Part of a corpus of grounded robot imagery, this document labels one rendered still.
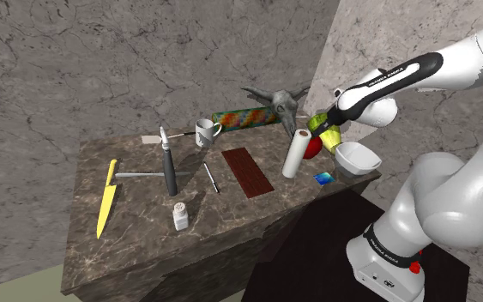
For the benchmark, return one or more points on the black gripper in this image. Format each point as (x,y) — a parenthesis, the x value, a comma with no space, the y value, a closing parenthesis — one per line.
(324,123)

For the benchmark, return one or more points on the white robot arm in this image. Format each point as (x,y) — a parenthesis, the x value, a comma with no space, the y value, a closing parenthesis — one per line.
(446,209)

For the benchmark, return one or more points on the red apple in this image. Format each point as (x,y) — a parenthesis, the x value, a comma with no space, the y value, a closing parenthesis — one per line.
(314,149)

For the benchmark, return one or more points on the grey horned animal skull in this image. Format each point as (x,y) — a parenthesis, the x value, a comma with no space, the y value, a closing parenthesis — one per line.
(285,106)

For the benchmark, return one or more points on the white paper towel roll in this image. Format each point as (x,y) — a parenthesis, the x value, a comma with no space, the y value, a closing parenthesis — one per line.
(294,157)

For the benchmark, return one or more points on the white bowl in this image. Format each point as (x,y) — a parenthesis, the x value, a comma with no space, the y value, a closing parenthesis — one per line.
(356,161)

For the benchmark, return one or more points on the colourful patterned roll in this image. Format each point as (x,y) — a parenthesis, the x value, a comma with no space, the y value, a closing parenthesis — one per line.
(245,118)

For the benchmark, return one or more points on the brown chocolate bar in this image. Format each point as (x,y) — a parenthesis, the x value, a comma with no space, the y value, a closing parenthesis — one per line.
(247,171)

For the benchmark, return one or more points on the dark robot stand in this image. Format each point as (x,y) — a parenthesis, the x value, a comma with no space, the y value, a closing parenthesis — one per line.
(320,234)

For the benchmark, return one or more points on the white mug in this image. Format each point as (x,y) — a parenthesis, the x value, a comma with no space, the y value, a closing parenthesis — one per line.
(204,133)

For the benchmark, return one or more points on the black and silver pen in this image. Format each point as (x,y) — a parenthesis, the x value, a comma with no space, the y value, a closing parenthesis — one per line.
(211,179)

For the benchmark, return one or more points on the dark grey tall grinder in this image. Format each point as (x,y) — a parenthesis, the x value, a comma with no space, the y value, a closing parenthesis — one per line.
(169,171)

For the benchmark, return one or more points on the white salt shaker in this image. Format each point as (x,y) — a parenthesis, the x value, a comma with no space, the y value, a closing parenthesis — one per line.
(180,217)

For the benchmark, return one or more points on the grey metal rod tool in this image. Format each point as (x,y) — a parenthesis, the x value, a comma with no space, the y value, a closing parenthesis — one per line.
(140,174)

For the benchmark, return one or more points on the brown marble counter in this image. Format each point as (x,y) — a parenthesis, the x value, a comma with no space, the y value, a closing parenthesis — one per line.
(149,251)

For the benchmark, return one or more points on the yellow knife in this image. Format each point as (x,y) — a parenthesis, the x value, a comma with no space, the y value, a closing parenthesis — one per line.
(107,200)

